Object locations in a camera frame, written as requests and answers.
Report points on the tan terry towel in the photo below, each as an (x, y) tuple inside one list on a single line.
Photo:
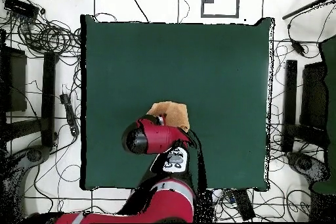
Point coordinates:
[(173, 112)]

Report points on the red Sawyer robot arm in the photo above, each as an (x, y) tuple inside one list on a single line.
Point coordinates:
[(160, 136)]

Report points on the black flat panel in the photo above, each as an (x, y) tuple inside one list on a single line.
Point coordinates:
[(15, 82), (313, 95)]

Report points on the dark green tablecloth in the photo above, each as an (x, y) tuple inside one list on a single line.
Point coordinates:
[(183, 63)]

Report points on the black power strip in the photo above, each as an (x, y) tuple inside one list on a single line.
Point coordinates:
[(244, 204), (69, 113)]

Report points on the grey chair base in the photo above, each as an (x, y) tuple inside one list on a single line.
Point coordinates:
[(304, 163), (34, 154)]

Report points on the black power adapter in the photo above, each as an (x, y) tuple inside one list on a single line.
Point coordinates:
[(298, 47)]

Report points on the black tripod pole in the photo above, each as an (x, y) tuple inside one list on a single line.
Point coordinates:
[(302, 9)]

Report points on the black device box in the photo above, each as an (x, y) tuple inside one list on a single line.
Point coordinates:
[(21, 7)]

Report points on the black frame bar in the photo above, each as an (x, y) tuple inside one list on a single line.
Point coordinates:
[(290, 98), (48, 98)]

